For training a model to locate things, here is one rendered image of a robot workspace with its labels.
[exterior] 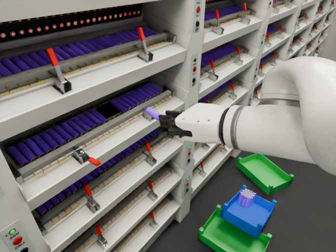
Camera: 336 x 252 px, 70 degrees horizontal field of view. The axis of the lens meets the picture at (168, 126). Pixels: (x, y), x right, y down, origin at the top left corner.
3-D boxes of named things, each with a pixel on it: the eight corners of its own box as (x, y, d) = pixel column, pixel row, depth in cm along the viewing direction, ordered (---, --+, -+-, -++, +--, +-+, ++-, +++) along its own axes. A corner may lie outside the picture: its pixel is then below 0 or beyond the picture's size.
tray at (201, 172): (236, 145, 175) (244, 132, 165) (188, 198, 135) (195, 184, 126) (213, 130, 182) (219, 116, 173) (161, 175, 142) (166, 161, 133)
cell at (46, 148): (39, 138, 66) (53, 152, 64) (33, 141, 65) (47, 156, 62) (38, 134, 65) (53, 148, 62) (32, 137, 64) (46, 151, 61)
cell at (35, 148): (32, 142, 65) (46, 156, 62) (25, 145, 63) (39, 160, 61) (31, 137, 63) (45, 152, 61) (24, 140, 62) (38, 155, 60)
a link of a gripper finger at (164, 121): (182, 116, 53) (159, 113, 57) (173, 122, 51) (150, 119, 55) (184, 129, 54) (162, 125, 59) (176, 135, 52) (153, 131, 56)
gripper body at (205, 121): (244, 99, 48) (197, 97, 56) (219, 120, 42) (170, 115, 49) (246, 132, 51) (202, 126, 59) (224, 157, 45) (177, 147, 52)
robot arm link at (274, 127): (240, 97, 42) (232, 150, 42) (330, 100, 33) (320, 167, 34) (257, 105, 48) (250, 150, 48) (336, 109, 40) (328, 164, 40)
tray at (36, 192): (182, 111, 96) (188, 91, 89) (30, 212, 56) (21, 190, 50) (145, 86, 103) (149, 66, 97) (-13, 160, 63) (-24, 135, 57)
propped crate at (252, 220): (239, 195, 150) (243, 184, 148) (272, 212, 140) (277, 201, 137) (219, 216, 126) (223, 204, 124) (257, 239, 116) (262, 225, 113)
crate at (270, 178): (291, 184, 158) (294, 175, 153) (268, 195, 150) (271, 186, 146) (257, 157, 180) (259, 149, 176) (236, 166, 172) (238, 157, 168)
